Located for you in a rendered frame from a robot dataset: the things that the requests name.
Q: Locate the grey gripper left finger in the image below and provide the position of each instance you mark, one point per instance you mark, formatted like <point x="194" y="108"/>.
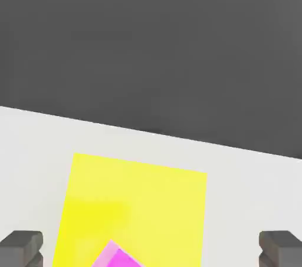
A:
<point x="20" y="247"/>

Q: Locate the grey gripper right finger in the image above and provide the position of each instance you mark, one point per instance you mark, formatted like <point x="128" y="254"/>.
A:
<point x="280" y="247"/>

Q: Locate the small magenta cube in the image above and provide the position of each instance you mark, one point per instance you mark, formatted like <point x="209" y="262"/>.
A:
<point x="120" y="260"/>

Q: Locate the large yellow box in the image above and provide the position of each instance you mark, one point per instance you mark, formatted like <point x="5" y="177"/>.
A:
<point x="146" y="205"/>

